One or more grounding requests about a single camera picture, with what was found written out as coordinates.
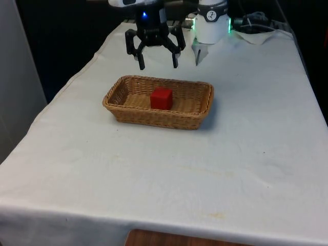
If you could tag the wicker basket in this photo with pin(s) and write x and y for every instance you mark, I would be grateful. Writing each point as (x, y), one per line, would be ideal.
(159, 119)

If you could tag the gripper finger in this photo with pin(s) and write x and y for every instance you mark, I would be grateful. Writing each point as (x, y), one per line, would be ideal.
(176, 41)
(132, 43)

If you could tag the red cube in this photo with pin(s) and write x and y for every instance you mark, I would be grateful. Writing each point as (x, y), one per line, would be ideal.
(161, 98)

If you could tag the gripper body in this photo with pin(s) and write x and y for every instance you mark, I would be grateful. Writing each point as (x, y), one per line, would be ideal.
(152, 28)

